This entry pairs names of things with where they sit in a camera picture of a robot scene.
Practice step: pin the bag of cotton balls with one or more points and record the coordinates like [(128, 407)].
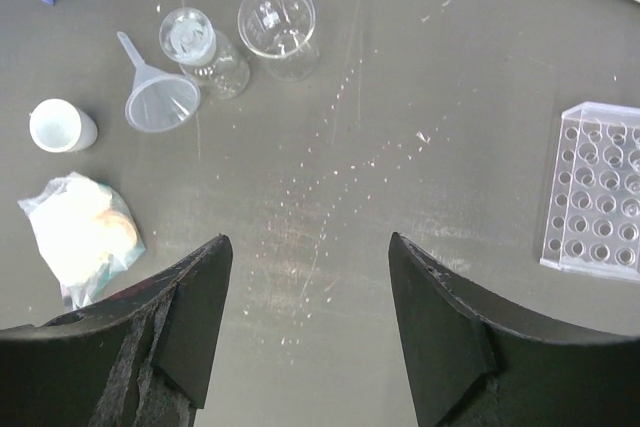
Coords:
[(85, 233)]

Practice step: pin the small white plastic cup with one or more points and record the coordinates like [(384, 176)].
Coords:
[(57, 126)]

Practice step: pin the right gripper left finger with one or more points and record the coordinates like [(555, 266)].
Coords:
[(141, 357)]

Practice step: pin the clear test tube rack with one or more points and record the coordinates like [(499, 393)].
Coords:
[(592, 224)]

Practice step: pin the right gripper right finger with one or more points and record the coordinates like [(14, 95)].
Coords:
[(474, 358)]

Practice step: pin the clear plastic funnel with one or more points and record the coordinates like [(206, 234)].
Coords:
[(159, 101)]

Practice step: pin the clear glass beaker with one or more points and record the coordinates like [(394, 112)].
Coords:
[(281, 34)]

